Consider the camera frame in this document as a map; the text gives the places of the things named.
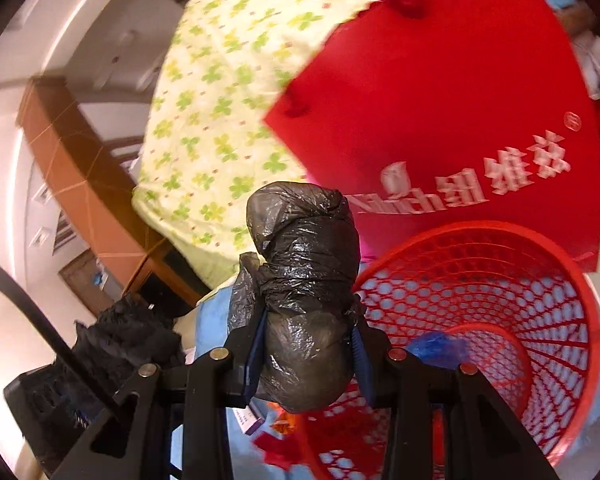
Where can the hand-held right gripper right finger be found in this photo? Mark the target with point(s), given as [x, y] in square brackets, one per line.
[363, 360]

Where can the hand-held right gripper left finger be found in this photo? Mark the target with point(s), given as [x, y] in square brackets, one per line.
[256, 357]

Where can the black plastic bag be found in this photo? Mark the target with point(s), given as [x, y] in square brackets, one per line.
[300, 285]

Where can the red mesh plastic basket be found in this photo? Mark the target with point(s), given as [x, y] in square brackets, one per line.
[530, 310]

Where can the small purple white box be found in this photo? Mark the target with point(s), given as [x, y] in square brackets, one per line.
[247, 417]

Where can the blue plastic bag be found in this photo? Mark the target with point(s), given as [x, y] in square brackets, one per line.
[440, 347]

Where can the black bin with liner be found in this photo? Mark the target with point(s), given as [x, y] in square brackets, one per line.
[45, 410]

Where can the clover print quilt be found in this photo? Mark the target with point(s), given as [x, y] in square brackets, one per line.
[220, 135]

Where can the red printed shopping bag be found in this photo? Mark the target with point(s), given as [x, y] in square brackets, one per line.
[430, 110]

